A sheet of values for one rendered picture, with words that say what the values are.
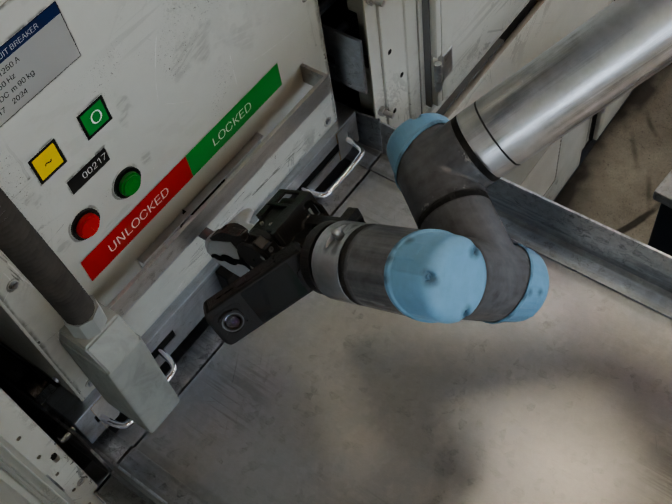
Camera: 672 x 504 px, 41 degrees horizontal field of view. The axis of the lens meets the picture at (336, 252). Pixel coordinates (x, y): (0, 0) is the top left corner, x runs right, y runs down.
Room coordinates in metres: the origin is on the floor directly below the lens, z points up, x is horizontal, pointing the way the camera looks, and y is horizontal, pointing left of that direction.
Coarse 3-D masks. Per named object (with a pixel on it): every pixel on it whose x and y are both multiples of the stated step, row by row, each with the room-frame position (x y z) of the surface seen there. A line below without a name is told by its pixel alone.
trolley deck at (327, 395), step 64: (384, 192) 0.74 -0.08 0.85; (320, 320) 0.56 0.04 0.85; (384, 320) 0.54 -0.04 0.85; (576, 320) 0.49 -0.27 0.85; (640, 320) 0.47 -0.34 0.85; (192, 384) 0.51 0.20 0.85; (256, 384) 0.49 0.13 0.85; (320, 384) 0.47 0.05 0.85; (384, 384) 0.46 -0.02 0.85; (448, 384) 0.44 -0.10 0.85; (512, 384) 0.42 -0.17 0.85; (576, 384) 0.41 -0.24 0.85; (640, 384) 0.39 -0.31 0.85; (192, 448) 0.43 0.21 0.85; (256, 448) 0.41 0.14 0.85; (320, 448) 0.39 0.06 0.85; (384, 448) 0.38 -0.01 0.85; (448, 448) 0.36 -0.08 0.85; (512, 448) 0.35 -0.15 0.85; (576, 448) 0.33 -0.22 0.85; (640, 448) 0.32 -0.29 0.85
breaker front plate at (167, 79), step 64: (64, 0) 0.61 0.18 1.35; (128, 0) 0.65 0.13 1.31; (192, 0) 0.69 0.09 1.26; (256, 0) 0.75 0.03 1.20; (128, 64) 0.63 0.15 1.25; (192, 64) 0.68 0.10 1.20; (256, 64) 0.73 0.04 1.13; (320, 64) 0.80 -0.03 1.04; (0, 128) 0.54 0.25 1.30; (64, 128) 0.57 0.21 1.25; (128, 128) 0.61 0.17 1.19; (192, 128) 0.66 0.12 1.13; (256, 128) 0.72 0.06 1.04; (320, 128) 0.79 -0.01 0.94; (64, 192) 0.55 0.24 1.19; (192, 192) 0.64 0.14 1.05; (256, 192) 0.70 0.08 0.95; (0, 256) 0.49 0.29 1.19; (64, 256) 0.53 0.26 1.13; (128, 256) 0.57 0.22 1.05; (192, 256) 0.62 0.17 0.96; (128, 320) 0.54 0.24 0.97
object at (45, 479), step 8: (0, 440) 0.37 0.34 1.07; (8, 448) 0.37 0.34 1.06; (16, 456) 0.37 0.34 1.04; (0, 464) 0.37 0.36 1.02; (24, 464) 0.37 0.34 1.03; (32, 464) 0.38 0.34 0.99; (8, 472) 0.37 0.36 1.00; (16, 472) 0.37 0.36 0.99; (32, 472) 0.37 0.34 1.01; (40, 472) 0.38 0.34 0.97; (0, 480) 0.36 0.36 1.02; (40, 480) 0.36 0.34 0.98; (48, 480) 0.38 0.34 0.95; (0, 488) 0.34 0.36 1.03; (8, 488) 0.36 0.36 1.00; (56, 488) 0.38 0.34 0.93; (0, 496) 0.33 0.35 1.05; (8, 496) 0.34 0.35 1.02; (16, 496) 0.35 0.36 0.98; (64, 496) 0.37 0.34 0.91
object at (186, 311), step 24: (336, 120) 0.81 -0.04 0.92; (336, 144) 0.79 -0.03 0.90; (312, 168) 0.75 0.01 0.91; (216, 264) 0.62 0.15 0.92; (192, 288) 0.59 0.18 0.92; (216, 288) 0.61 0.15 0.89; (168, 312) 0.57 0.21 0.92; (192, 312) 0.58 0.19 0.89; (144, 336) 0.54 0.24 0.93; (168, 336) 0.55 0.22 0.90; (72, 408) 0.47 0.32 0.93; (96, 432) 0.46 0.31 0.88
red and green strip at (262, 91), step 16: (272, 80) 0.75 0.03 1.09; (256, 96) 0.73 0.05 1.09; (240, 112) 0.71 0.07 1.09; (224, 128) 0.69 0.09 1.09; (208, 144) 0.67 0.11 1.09; (192, 160) 0.65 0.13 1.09; (208, 160) 0.66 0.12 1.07; (176, 176) 0.63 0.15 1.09; (192, 176) 0.64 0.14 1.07; (160, 192) 0.61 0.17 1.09; (176, 192) 0.62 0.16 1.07; (144, 208) 0.59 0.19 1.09; (160, 208) 0.61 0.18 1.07; (128, 224) 0.58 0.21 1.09; (144, 224) 0.59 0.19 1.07; (112, 240) 0.56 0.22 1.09; (128, 240) 0.57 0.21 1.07; (96, 256) 0.54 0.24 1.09; (112, 256) 0.55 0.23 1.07; (96, 272) 0.54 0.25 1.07
